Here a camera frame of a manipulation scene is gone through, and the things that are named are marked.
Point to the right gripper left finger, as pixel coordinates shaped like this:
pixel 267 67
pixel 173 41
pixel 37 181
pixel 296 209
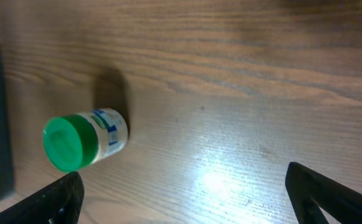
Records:
pixel 59 202

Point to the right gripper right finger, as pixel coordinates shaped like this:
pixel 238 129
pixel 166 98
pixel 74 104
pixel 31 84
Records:
pixel 311 192

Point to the green lid jar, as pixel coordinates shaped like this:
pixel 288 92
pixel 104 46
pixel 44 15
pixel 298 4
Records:
pixel 79 140

